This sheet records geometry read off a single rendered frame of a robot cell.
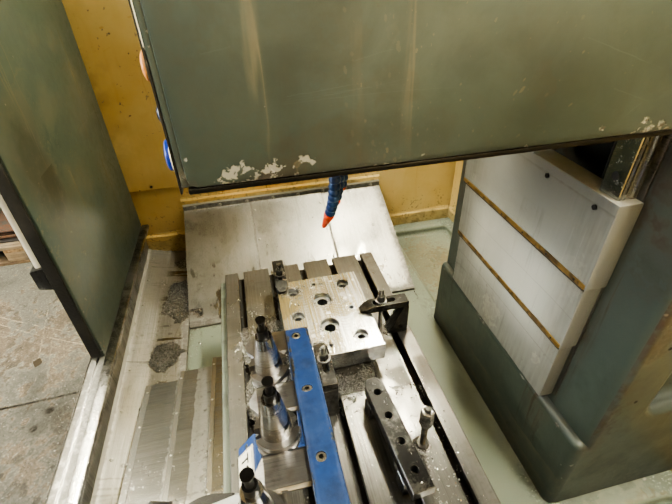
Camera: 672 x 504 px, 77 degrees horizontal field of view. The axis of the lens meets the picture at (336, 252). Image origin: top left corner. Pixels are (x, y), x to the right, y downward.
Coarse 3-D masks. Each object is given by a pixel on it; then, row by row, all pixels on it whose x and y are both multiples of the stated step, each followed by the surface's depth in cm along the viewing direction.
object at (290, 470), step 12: (264, 456) 56; (276, 456) 55; (288, 456) 55; (300, 456) 55; (264, 468) 54; (276, 468) 54; (288, 468) 54; (300, 468) 54; (264, 480) 53; (276, 480) 53; (288, 480) 53; (300, 480) 53; (276, 492) 52
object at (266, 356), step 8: (256, 336) 63; (272, 336) 63; (256, 344) 62; (264, 344) 62; (272, 344) 63; (256, 352) 63; (264, 352) 62; (272, 352) 63; (256, 360) 64; (264, 360) 63; (272, 360) 64; (280, 360) 66; (256, 368) 65; (264, 368) 64; (272, 368) 64; (280, 368) 66; (264, 376) 65
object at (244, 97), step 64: (192, 0) 31; (256, 0) 32; (320, 0) 33; (384, 0) 34; (448, 0) 35; (512, 0) 36; (576, 0) 38; (640, 0) 39; (192, 64) 34; (256, 64) 35; (320, 64) 36; (384, 64) 37; (448, 64) 38; (512, 64) 40; (576, 64) 41; (640, 64) 43; (192, 128) 36; (256, 128) 38; (320, 128) 39; (384, 128) 41; (448, 128) 42; (512, 128) 44; (576, 128) 46; (640, 128) 48; (192, 192) 40
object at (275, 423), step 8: (280, 400) 54; (264, 408) 53; (272, 408) 53; (280, 408) 54; (264, 416) 54; (272, 416) 54; (280, 416) 54; (288, 416) 56; (264, 424) 55; (272, 424) 54; (280, 424) 55; (288, 424) 56; (264, 432) 56; (272, 432) 55; (280, 432) 55; (288, 432) 57; (272, 440) 56; (280, 440) 56
